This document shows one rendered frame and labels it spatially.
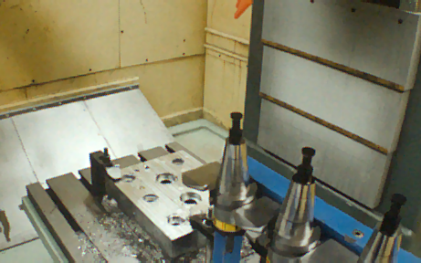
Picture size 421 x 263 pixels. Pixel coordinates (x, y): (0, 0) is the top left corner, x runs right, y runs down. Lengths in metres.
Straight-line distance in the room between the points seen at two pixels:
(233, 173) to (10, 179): 1.16
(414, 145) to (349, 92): 0.21
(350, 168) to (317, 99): 0.20
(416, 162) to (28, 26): 1.40
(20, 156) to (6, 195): 0.18
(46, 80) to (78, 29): 0.24
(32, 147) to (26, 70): 0.31
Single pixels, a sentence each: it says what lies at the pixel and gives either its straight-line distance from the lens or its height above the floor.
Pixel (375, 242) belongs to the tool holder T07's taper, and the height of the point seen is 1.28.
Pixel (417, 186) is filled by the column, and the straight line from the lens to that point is 1.12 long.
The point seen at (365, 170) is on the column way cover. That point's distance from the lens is 1.14.
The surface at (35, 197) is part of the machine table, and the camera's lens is 1.16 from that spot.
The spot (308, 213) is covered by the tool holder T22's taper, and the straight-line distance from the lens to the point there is 0.47.
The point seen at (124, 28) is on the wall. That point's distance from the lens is 1.88.
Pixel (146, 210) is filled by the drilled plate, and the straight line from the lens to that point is 0.91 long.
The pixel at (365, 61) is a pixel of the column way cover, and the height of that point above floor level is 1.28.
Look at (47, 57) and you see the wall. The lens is 1.77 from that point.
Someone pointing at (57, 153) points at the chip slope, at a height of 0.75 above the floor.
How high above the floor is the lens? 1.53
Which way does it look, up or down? 25 degrees down
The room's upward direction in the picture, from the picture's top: 3 degrees clockwise
